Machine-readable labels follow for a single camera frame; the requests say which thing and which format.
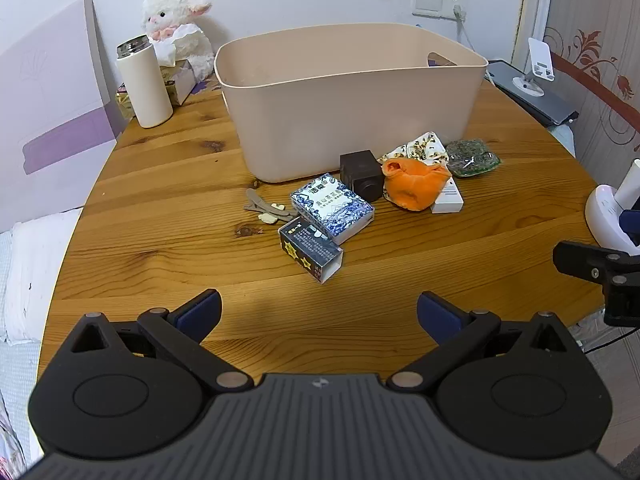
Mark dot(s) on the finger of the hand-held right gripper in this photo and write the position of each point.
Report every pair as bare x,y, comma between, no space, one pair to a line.
582,259

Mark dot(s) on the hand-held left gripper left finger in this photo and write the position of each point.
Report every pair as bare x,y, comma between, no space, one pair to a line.
201,311

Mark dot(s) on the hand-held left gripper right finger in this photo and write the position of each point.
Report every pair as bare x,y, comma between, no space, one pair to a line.
440,314

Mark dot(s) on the white round-base appliance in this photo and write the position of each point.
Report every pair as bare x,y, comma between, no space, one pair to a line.
605,215

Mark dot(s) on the small white box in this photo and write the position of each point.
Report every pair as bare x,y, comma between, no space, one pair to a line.
448,200

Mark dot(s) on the grey hair clip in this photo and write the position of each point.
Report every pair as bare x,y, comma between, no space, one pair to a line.
257,203

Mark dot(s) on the black sliding box, yellow stars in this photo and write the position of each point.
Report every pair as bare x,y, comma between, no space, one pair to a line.
307,247

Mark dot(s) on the orange cloth pouch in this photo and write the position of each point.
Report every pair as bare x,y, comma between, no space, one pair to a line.
415,185

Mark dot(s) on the green clear packet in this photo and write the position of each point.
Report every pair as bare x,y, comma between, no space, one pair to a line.
472,157

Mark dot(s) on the blue and white patterned box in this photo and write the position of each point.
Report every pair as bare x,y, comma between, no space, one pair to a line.
332,207

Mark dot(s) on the grey laptop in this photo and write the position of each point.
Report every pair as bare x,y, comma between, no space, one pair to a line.
542,107

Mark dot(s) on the black cube box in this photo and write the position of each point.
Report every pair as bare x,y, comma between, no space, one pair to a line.
361,172

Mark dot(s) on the white floral patterned cloth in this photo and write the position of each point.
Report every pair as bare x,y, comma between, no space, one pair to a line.
422,147

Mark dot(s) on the white pillow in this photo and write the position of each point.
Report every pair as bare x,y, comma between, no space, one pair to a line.
35,270

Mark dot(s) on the floral patterned panel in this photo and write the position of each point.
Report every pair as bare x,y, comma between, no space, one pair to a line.
600,85

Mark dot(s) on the light blue bedsheet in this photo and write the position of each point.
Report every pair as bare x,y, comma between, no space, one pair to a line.
17,385

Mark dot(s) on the white phone stand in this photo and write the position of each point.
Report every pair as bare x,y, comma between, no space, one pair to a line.
540,60

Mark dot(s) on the gold patterned packet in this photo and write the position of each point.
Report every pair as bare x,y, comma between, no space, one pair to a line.
124,102

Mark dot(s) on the beige plastic storage bin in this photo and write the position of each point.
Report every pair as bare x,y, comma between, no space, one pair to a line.
350,110

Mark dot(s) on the white thermos bottle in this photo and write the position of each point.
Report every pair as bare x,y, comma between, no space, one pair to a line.
145,90

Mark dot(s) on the patterned tissue box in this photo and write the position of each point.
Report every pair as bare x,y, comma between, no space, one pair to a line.
176,82

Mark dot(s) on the white and purple board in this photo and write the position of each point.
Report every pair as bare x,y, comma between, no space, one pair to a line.
50,110

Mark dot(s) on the white plush sheep toy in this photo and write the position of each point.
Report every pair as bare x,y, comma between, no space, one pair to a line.
175,10

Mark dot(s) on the white wall switch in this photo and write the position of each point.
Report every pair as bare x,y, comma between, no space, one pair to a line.
427,0

